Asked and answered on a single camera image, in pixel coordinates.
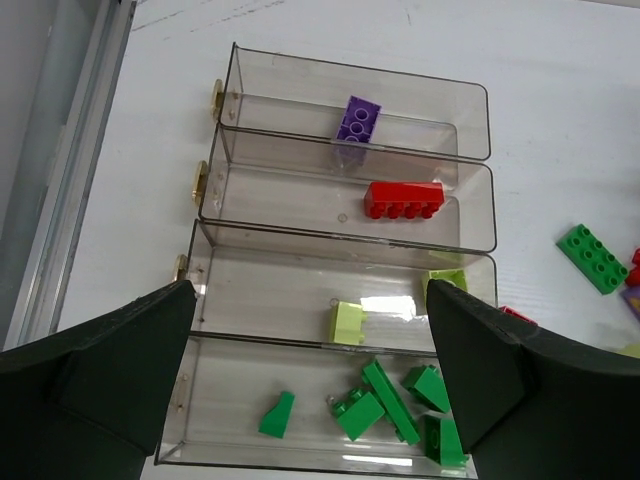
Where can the purple hollow lego brick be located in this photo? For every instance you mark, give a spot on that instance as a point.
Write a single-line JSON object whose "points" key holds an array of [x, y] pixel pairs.
{"points": [[631, 297]]}

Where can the green lego plate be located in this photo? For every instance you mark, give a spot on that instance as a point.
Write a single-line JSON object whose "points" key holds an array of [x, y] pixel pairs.
{"points": [[589, 254]]}

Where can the clear compartment organizer tray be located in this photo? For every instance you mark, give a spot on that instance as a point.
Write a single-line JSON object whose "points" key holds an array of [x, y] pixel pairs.
{"points": [[281, 237]]}

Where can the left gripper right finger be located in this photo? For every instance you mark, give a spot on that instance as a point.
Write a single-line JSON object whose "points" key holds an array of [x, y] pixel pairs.
{"points": [[530, 403]]}

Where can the yellow-green lego brick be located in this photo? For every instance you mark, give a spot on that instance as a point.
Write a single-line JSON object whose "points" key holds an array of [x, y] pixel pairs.
{"points": [[631, 350], [455, 277], [346, 324]]}

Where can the red curved lego piece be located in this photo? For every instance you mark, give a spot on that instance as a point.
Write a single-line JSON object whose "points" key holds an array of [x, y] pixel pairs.
{"points": [[633, 277]]}

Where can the pink green printed lego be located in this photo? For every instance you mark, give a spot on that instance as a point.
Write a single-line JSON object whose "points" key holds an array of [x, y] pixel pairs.
{"points": [[359, 120]]}

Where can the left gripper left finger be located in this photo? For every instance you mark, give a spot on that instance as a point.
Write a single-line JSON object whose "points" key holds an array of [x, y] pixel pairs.
{"points": [[89, 402]]}

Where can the small green slope lego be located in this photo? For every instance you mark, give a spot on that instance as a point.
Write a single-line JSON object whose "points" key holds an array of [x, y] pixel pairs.
{"points": [[442, 443]]}

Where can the long red lego brick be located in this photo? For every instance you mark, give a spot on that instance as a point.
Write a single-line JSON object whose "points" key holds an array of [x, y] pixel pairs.
{"points": [[394, 200]]}

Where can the small red lego cube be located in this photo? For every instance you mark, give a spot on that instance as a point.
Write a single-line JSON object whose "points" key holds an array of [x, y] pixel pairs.
{"points": [[508, 310]]}

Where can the small green lego top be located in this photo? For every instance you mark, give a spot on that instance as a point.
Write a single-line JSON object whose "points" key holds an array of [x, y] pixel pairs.
{"points": [[427, 386]]}

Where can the metal table rail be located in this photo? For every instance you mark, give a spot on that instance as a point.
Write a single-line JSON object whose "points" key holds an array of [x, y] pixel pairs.
{"points": [[60, 64]]}

